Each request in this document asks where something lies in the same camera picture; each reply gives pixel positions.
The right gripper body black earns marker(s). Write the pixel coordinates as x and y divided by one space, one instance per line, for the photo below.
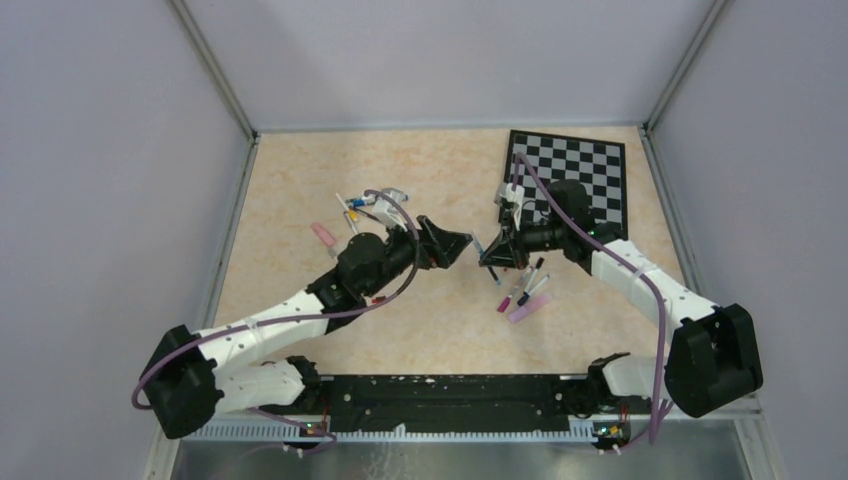
525 240

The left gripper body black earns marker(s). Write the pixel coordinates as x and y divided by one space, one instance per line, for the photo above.
430 254

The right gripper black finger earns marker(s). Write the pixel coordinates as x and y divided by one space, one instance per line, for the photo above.
493 260
500 248

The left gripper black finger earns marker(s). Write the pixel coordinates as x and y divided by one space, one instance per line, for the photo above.
452 252
440 237

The black capped white marker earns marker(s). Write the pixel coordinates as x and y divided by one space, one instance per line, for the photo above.
533 273

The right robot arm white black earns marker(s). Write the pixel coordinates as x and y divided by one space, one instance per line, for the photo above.
708 355

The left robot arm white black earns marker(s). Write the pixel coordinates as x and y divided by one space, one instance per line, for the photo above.
193 376

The pink highlighter pen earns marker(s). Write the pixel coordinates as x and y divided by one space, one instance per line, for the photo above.
530 307

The blue clear pen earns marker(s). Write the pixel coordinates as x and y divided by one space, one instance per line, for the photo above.
363 201

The yellow banded white pen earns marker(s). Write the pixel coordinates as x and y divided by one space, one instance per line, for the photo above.
347 214

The pink eraser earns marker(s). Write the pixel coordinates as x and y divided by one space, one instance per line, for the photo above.
323 234

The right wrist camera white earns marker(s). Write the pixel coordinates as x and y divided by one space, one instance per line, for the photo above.
509 197

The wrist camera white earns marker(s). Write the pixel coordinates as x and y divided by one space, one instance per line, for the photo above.
385 210
509 197

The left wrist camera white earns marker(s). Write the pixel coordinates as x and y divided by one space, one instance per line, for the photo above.
385 210

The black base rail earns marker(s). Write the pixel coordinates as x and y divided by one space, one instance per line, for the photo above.
456 403

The white cable duct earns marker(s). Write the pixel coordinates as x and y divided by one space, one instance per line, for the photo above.
256 430

